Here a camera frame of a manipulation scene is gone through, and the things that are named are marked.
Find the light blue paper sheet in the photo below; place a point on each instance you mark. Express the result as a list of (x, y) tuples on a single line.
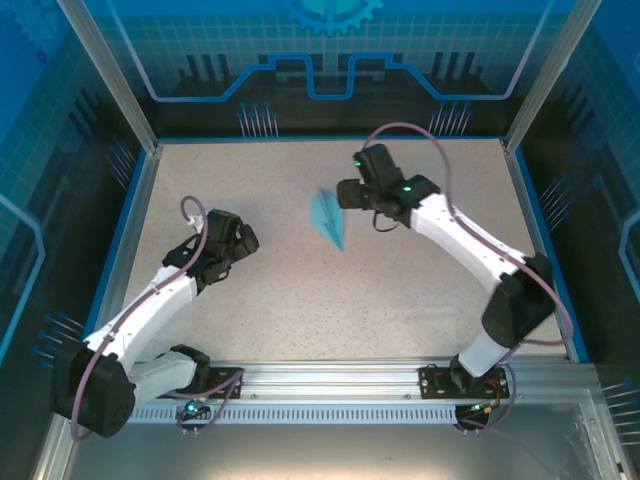
[(327, 220)]

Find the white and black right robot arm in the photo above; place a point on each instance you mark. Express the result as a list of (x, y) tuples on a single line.
[(450, 225)]

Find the sheet metal tray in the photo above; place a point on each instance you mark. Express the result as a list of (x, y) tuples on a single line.
[(320, 455)]

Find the connector board with LED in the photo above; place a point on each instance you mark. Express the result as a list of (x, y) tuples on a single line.
[(475, 410), (192, 409)]

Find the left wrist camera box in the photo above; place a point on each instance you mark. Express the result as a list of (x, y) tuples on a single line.
[(196, 222)]

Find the aluminium table edge rail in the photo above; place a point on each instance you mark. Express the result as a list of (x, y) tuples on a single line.
[(136, 225), (533, 225)]

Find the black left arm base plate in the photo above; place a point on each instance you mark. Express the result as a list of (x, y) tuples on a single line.
[(222, 375)]

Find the aluminium mounting rail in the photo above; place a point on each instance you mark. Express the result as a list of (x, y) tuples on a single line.
[(330, 380)]

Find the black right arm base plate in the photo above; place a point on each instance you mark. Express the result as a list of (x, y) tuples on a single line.
[(432, 382)]

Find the aluminium frame post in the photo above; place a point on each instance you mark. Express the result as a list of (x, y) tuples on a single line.
[(548, 75), (115, 75)]

